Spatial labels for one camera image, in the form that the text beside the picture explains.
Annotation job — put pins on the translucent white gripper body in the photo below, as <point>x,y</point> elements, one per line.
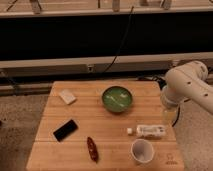
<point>169,115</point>

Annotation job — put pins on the green ceramic bowl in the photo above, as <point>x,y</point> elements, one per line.
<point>117,99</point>

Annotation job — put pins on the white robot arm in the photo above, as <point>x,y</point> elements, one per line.
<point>186,81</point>

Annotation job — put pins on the clear plastic bottle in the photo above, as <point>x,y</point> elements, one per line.
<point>148,131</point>

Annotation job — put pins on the white paper cup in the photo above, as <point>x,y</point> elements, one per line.
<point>142,151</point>

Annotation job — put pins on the dried red chili pepper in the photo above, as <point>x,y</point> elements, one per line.
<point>92,149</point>

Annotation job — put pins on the black smartphone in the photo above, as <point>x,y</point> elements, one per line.
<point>65,130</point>

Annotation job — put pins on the white sponge block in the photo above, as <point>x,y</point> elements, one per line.
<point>67,96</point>

